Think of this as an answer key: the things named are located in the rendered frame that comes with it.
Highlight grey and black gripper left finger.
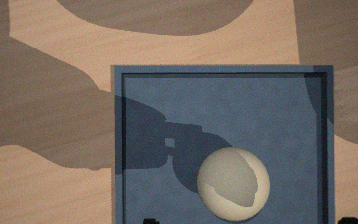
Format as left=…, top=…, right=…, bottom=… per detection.
left=143, top=219, right=160, bottom=224

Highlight blue-grey tray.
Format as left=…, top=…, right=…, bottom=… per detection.
left=114, top=65, right=335, bottom=224

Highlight beige ball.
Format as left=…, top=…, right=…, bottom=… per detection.
left=197, top=147, right=270, bottom=221

